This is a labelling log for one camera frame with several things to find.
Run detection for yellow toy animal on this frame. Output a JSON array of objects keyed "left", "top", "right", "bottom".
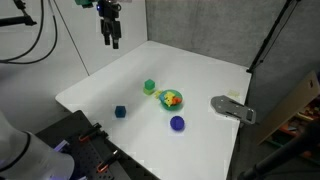
[{"left": 164, "top": 92, "right": 177, "bottom": 108}]

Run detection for dark blue block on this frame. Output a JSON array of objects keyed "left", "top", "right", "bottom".
[{"left": 114, "top": 105, "right": 128, "bottom": 119}]

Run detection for thick black stand pole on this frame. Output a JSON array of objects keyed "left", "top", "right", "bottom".
[{"left": 236, "top": 119, "right": 320, "bottom": 180}]

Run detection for grey metal plate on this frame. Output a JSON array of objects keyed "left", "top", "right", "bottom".
[{"left": 209, "top": 94, "right": 258, "bottom": 126}]

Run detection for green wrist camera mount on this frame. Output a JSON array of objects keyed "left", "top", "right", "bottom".
[{"left": 74, "top": 0, "right": 98, "bottom": 10}]

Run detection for orange black clamp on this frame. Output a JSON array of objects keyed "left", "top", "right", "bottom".
[
  {"left": 96, "top": 149, "right": 121, "bottom": 173},
  {"left": 77, "top": 122, "right": 103, "bottom": 143}
]

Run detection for thin black stand pole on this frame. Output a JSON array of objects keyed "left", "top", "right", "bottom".
[{"left": 246, "top": 0, "right": 303, "bottom": 75}]

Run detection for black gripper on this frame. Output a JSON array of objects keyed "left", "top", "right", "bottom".
[{"left": 97, "top": 0, "right": 123, "bottom": 50}]

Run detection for green bowl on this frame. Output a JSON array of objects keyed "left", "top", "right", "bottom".
[{"left": 158, "top": 88, "right": 184, "bottom": 112}]

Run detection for dark green block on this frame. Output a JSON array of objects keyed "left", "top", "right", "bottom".
[{"left": 144, "top": 78, "right": 156, "bottom": 91}]

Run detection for black perforated base board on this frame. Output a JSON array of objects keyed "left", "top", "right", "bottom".
[{"left": 34, "top": 109, "right": 162, "bottom": 180}]

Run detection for purple bumpy ball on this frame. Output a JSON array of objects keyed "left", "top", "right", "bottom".
[{"left": 169, "top": 115, "right": 186, "bottom": 132}]

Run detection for light brown wooden board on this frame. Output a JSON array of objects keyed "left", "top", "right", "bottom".
[{"left": 256, "top": 70, "right": 320, "bottom": 146}]

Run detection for yellow star toy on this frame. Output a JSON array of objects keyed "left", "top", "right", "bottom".
[{"left": 153, "top": 89, "right": 164, "bottom": 100}]

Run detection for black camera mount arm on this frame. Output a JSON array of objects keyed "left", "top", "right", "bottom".
[{"left": 0, "top": 0, "right": 38, "bottom": 28}]

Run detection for colourful toy shelf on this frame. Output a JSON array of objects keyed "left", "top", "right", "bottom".
[{"left": 266, "top": 101, "right": 320, "bottom": 165}]

